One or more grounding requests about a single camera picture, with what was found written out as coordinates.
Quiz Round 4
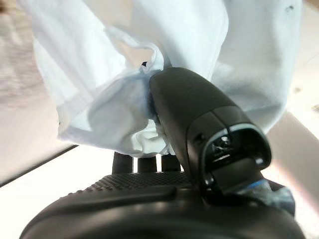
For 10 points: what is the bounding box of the white garment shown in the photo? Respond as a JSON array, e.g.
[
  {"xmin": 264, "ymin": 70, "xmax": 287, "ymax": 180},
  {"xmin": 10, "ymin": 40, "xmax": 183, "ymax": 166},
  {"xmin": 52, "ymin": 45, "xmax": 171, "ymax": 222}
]
[{"xmin": 18, "ymin": 0, "xmax": 304, "ymax": 159}]

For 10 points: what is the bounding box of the grey streaked area rug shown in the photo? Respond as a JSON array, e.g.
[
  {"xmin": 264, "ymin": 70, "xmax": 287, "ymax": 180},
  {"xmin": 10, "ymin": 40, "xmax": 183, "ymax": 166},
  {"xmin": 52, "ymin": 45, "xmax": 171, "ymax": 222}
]
[{"xmin": 0, "ymin": 12, "xmax": 60, "ymax": 112}]

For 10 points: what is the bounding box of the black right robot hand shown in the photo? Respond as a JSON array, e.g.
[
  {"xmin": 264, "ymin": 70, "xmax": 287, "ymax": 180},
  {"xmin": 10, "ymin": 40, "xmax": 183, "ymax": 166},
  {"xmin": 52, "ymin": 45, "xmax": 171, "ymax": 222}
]
[{"xmin": 19, "ymin": 67, "xmax": 307, "ymax": 239}]

